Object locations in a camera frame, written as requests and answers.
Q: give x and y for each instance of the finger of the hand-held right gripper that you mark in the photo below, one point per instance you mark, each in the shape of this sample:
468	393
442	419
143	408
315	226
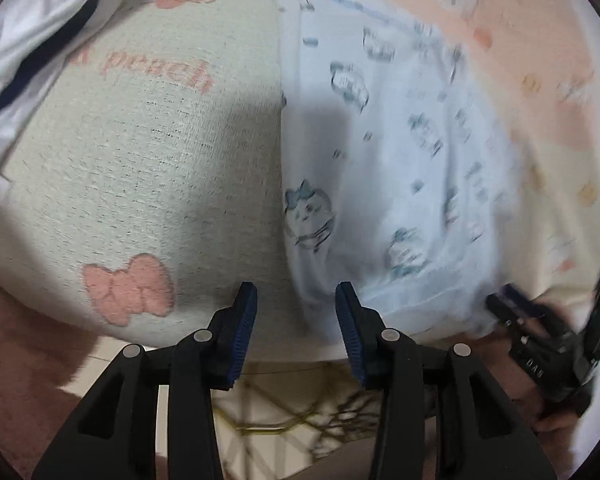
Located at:
519	297
507	312

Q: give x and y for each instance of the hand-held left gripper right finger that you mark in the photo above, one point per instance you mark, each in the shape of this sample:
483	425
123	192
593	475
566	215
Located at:
347	335

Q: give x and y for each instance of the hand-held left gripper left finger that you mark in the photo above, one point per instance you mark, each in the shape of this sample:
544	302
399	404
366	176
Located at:
245	330

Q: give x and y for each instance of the white blue printed garment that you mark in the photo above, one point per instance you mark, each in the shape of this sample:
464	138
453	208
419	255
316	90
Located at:
405	160

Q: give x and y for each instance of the pink cream cat printed blanket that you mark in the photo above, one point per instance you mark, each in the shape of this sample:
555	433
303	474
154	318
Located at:
130	160

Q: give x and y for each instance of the pink fuzzy cloth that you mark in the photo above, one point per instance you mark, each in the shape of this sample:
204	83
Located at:
20	340

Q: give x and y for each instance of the white and navy garment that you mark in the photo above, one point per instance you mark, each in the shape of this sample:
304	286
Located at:
30	35

